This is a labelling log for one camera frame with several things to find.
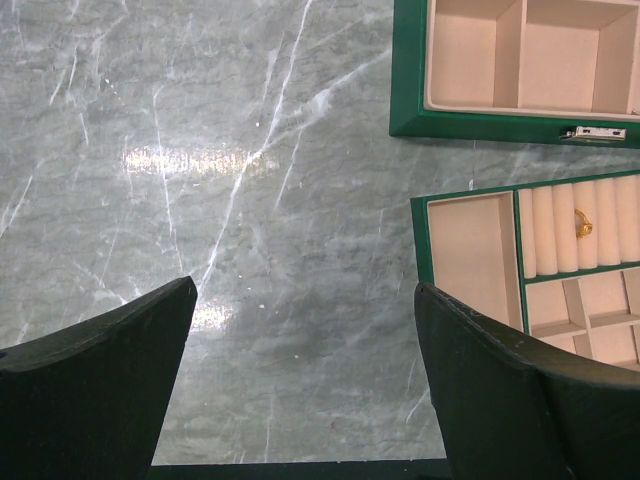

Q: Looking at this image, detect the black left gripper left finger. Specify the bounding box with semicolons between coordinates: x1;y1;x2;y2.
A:
1;277;198;479

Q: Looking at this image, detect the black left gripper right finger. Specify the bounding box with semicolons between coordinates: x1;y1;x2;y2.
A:
414;283;639;479

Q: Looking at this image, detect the green jewelry tray insert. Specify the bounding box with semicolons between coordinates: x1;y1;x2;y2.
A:
411;171;639;370

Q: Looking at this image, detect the green jewelry box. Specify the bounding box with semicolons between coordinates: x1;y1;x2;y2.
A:
389;0;639;148

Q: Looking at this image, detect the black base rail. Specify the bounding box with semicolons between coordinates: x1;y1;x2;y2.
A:
147;458;452;480

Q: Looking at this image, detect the gold ring in tray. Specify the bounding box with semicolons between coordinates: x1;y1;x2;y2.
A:
573;208;594;239

